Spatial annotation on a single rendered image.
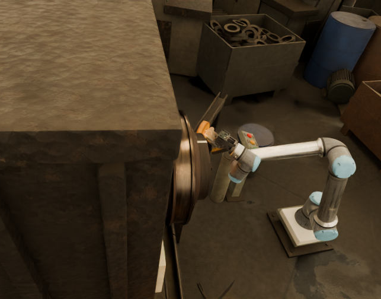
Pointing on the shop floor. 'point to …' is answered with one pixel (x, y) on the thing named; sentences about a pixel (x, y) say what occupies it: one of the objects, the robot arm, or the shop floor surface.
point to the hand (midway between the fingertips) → (202, 131)
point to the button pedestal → (236, 196)
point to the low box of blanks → (370, 119)
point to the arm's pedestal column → (292, 242)
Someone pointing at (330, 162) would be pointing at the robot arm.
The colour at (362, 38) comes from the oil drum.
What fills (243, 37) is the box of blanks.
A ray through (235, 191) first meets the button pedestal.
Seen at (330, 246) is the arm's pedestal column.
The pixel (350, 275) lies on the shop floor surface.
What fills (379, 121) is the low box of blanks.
